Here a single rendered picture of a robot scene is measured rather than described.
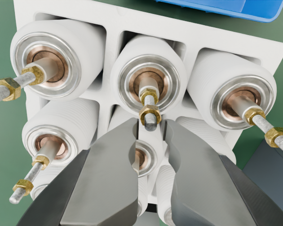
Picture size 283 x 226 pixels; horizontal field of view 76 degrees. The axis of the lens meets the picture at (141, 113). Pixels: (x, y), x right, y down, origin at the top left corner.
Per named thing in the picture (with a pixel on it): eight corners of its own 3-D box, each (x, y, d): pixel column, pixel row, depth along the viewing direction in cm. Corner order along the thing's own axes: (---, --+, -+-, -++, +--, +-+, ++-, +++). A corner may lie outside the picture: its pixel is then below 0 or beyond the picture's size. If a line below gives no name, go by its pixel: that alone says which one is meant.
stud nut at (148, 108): (150, 99, 15) (151, 104, 14) (165, 111, 16) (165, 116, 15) (135, 115, 16) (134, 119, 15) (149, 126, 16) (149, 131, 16)
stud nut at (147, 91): (149, 84, 18) (149, 87, 18) (161, 94, 19) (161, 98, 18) (136, 97, 19) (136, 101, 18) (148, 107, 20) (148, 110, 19)
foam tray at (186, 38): (236, 33, 42) (291, 44, 26) (184, 159, 60) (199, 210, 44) (64, -4, 39) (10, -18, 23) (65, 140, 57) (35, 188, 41)
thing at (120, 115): (162, 93, 42) (173, 141, 26) (150, 127, 46) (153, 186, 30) (121, 82, 41) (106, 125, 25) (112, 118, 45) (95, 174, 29)
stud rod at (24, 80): (38, 64, 19) (-17, 89, 13) (47, 67, 20) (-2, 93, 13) (37, 72, 20) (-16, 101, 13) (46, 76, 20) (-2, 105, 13)
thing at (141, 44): (179, 48, 37) (205, 73, 21) (153, 86, 41) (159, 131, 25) (139, 21, 35) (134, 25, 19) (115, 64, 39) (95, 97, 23)
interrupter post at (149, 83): (162, 82, 22) (165, 92, 19) (151, 97, 23) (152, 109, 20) (145, 71, 21) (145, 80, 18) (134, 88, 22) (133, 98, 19)
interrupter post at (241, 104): (251, 93, 22) (267, 105, 20) (246, 110, 24) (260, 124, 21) (232, 93, 23) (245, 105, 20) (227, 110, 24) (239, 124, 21)
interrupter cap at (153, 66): (192, 75, 22) (193, 77, 21) (156, 121, 25) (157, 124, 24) (137, 39, 20) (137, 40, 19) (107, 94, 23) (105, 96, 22)
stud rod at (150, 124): (148, 84, 20) (150, 119, 14) (155, 90, 20) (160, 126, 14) (142, 91, 21) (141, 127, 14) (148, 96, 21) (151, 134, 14)
